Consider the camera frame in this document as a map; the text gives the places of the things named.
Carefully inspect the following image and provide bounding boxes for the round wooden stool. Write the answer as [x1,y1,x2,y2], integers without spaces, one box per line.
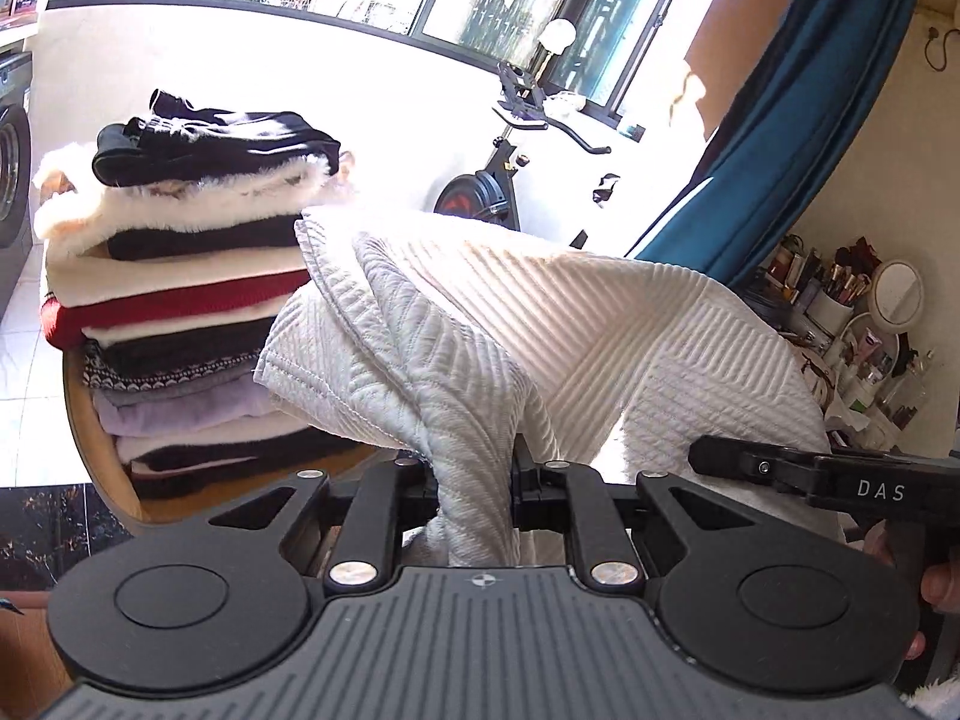
[64,345,391,541]

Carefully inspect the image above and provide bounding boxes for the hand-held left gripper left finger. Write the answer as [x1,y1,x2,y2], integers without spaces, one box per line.
[208,456,440,592]

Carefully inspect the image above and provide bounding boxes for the blue curtain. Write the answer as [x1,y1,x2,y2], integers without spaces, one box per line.
[622,0,931,290]

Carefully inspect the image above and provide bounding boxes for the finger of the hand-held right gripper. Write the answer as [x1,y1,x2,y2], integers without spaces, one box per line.
[688,435,822,500]

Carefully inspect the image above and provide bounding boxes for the stack of folded clothes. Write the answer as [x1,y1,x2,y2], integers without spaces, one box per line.
[34,88,376,500]

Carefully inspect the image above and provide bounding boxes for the black exercise bike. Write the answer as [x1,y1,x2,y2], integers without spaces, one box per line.
[431,60,612,248]

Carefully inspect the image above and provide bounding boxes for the cluster of cosmetics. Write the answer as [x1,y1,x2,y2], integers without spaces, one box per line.
[757,236,938,436]

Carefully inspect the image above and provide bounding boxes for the round white mirror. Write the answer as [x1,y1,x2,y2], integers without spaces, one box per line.
[866,259,923,335]

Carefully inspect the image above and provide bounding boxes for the white textured knit sweater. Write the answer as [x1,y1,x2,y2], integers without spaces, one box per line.
[253,206,830,567]

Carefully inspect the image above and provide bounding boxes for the person's right hand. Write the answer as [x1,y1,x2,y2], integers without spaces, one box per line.
[862,523,960,662]

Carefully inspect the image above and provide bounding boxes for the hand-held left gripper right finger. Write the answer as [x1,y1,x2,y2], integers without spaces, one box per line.
[510,444,758,592]

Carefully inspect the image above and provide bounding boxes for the grey washing machine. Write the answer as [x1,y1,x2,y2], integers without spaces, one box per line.
[0,52,35,316]

